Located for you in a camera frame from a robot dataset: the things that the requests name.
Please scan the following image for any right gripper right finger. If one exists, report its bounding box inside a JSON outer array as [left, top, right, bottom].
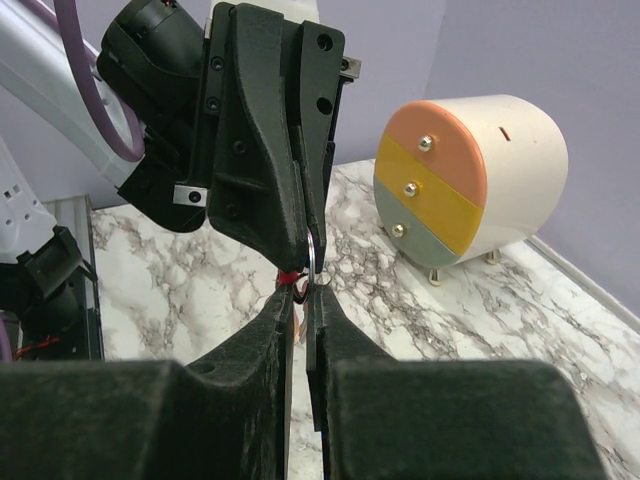
[[305, 285, 606, 479]]

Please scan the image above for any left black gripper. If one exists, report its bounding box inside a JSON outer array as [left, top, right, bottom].
[[176, 2, 349, 272]]

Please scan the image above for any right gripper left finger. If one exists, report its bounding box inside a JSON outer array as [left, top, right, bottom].
[[1, 287, 293, 479]]

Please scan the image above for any pink keyring tag with ring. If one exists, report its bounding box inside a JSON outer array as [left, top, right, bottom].
[[277, 229, 326, 346]]

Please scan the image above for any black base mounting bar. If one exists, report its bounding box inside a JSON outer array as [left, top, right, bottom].
[[13, 196, 105, 361]]

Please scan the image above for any round pastel drawer cabinet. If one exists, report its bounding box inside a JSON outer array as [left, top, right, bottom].
[[373, 94, 569, 285]]

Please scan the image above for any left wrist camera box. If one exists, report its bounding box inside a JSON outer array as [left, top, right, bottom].
[[235, 0, 320, 23]]

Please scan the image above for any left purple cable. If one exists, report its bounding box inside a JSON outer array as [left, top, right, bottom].
[[22, 0, 146, 164]]

